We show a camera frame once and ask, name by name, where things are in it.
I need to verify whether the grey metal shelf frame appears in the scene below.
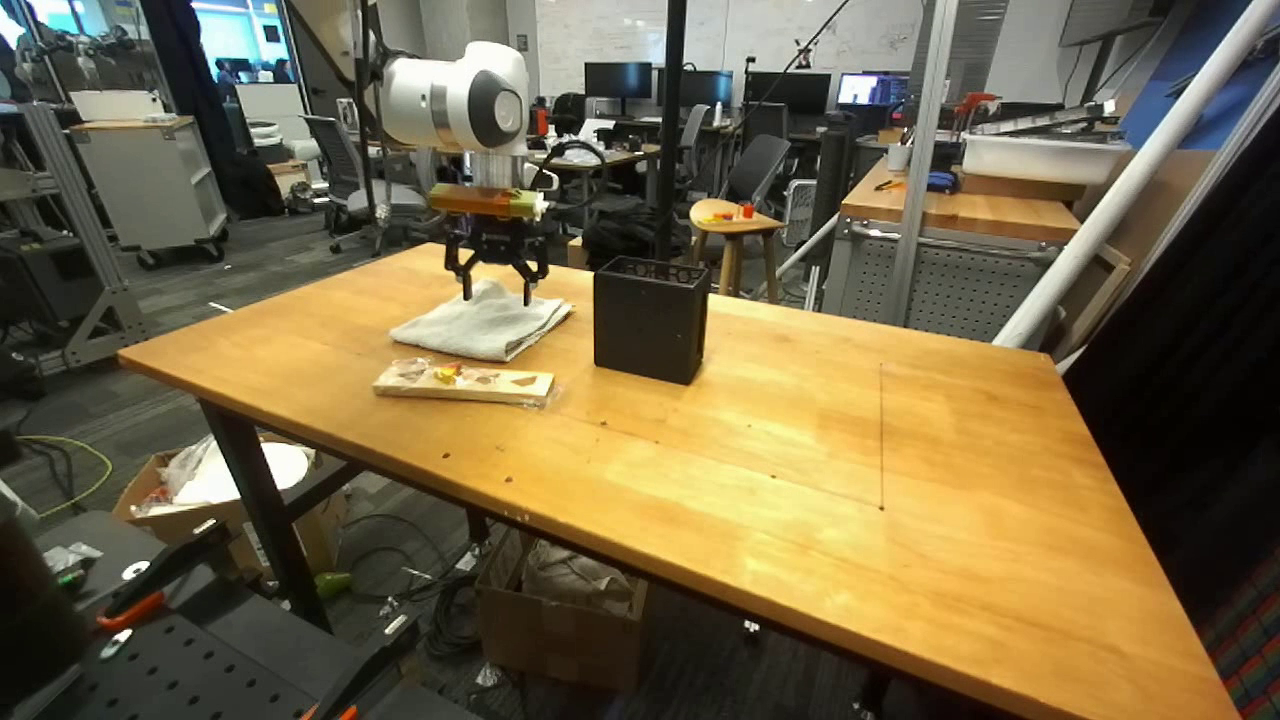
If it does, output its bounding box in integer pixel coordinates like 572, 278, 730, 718
0, 101, 152, 398

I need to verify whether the grey metal post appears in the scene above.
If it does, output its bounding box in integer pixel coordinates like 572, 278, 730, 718
887, 0, 960, 328

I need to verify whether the lit computer monitor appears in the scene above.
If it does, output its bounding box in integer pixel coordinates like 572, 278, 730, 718
831, 70, 916, 117

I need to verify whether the white wheeled cabinet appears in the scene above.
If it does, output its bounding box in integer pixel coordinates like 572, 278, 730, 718
65, 89, 232, 268

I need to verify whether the multicolour striped curtain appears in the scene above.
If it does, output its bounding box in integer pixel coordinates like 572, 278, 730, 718
1198, 551, 1280, 720

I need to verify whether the thick white slanted pole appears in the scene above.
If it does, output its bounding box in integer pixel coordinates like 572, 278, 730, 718
991, 0, 1280, 353

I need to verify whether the long office desk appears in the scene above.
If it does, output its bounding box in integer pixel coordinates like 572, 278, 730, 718
523, 133, 664, 234

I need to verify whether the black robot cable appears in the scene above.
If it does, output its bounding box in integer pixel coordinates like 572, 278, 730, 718
529, 133, 617, 203

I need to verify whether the black office chair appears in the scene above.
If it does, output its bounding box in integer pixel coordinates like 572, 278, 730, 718
724, 133, 792, 214

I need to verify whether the wooden top workbench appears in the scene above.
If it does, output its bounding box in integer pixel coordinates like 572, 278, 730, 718
821, 155, 1087, 344

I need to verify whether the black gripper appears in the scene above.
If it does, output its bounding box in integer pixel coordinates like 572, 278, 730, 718
440, 214, 552, 310

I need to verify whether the grey office chair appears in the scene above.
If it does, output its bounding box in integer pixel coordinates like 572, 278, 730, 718
305, 111, 455, 255

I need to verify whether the orange handled tool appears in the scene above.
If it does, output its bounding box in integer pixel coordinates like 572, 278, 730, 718
94, 589, 175, 637

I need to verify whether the black perforated box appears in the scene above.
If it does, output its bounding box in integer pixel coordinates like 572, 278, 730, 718
588, 253, 716, 388

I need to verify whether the white plastic bin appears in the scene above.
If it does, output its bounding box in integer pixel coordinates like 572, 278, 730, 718
958, 129, 1136, 189

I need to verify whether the brown cardboard box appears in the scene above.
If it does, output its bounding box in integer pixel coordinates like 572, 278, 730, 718
475, 533, 656, 695

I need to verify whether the black perforated platform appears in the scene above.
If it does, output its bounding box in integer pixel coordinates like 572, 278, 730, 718
0, 516, 486, 720

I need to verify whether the black computer monitor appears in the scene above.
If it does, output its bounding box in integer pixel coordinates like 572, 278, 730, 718
741, 70, 835, 120
581, 59, 659, 106

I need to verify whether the black table leg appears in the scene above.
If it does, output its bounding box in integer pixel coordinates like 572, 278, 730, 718
196, 398, 363, 633

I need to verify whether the white terry towel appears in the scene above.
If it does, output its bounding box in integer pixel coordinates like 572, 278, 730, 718
390, 282, 577, 369

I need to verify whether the yellow floor cable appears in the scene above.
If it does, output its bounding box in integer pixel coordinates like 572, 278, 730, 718
12, 432, 122, 524

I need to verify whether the yellow wrist camera bar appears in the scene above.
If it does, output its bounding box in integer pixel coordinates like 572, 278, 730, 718
423, 181, 552, 225

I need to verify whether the wooden shape puzzle board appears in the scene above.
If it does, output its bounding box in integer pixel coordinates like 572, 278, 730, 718
368, 358, 561, 407

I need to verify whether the cardboard box with white bag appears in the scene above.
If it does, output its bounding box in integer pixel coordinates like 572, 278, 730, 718
110, 432, 353, 586

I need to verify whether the round wooden stool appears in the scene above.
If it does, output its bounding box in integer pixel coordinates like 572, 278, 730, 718
685, 195, 785, 304

